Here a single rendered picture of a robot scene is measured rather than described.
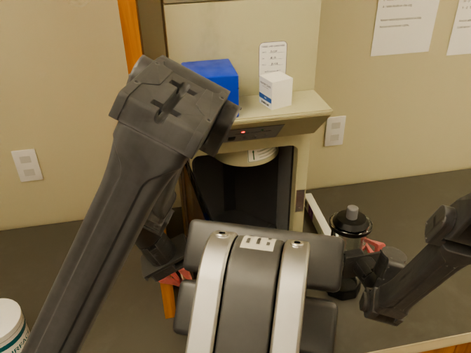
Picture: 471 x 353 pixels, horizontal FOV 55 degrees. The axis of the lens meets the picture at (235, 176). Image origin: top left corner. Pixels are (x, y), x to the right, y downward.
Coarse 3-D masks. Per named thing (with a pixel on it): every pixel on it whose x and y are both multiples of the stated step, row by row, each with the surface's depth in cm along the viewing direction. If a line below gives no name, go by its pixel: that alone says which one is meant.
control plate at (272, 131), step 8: (248, 128) 93; (256, 128) 94; (264, 128) 95; (272, 128) 96; (280, 128) 97; (232, 136) 97; (240, 136) 98; (248, 136) 99; (264, 136) 101; (272, 136) 102
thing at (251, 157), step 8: (232, 152) 111; (240, 152) 110; (248, 152) 110; (256, 152) 110; (264, 152) 112; (272, 152) 113; (224, 160) 112; (232, 160) 111; (240, 160) 111; (248, 160) 110; (256, 160) 111; (264, 160) 112
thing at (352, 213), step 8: (352, 208) 113; (336, 216) 115; (344, 216) 115; (352, 216) 113; (360, 216) 115; (336, 224) 114; (344, 224) 112; (352, 224) 112; (360, 224) 112; (368, 224) 114
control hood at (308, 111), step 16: (256, 96) 99; (304, 96) 98; (240, 112) 92; (256, 112) 92; (272, 112) 92; (288, 112) 91; (304, 112) 92; (320, 112) 92; (240, 128) 93; (288, 128) 98; (304, 128) 100
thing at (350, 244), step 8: (344, 232) 111; (352, 232) 111; (360, 232) 111; (368, 232) 112; (344, 240) 113; (352, 240) 113; (360, 240) 113; (344, 248) 114; (352, 248) 114; (360, 248) 115; (344, 280) 119; (352, 280) 119; (344, 288) 120; (352, 288) 121
